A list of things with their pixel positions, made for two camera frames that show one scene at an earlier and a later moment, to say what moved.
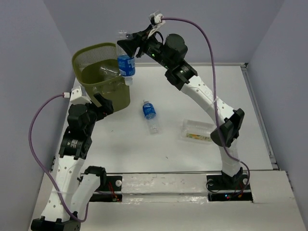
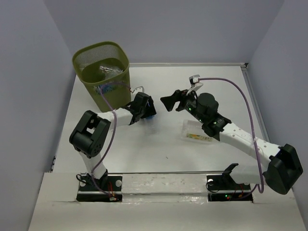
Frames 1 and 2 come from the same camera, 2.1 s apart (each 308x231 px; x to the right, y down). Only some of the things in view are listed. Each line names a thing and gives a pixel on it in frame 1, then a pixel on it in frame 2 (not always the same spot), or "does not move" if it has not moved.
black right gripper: [138, 39] to [180, 95]
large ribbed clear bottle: [197, 131] does not move
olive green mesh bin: [96, 67] does not move
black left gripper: [106, 108] to [150, 110]
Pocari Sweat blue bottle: [126, 64] to [110, 87]
